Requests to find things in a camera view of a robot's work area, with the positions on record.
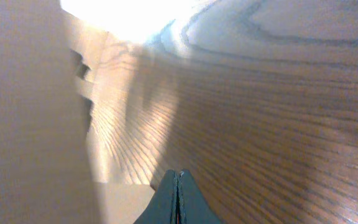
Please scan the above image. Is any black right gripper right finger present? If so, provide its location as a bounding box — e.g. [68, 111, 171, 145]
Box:
[178, 169, 221, 224]

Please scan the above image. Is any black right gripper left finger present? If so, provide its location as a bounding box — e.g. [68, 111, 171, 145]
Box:
[134, 170, 178, 224]

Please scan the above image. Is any brown cardboard box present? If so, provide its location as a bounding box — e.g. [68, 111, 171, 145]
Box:
[0, 1, 153, 223]

